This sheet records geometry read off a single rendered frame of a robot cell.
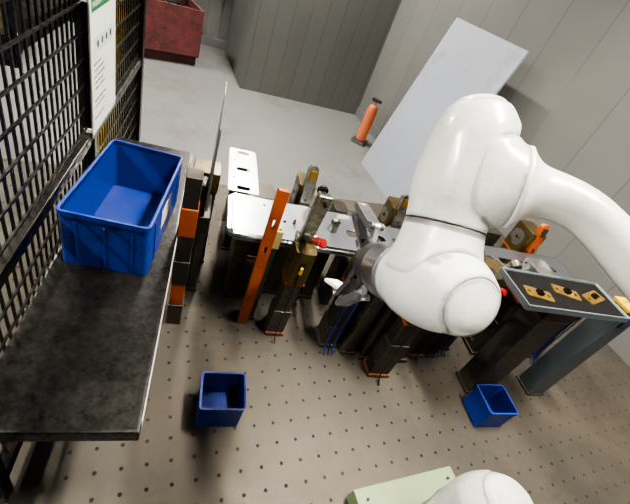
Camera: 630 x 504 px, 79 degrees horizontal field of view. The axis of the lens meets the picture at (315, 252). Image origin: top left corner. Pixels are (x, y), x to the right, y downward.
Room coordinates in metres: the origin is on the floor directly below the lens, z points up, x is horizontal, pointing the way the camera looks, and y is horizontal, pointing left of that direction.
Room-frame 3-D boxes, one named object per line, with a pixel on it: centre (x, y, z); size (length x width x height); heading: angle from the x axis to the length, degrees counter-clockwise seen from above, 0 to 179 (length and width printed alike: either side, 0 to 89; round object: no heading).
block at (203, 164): (0.99, 0.40, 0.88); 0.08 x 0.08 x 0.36; 23
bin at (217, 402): (0.51, 0.07, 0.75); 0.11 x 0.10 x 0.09; 113
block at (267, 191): (1.13, 0.24, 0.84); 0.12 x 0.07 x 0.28; 23
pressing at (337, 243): (1.17, -0.35, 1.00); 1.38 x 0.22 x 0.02; 113
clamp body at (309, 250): (0.81, 0.02, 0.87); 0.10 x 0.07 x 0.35; 23
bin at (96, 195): (0.65, 0.43, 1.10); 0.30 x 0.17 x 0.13; 18
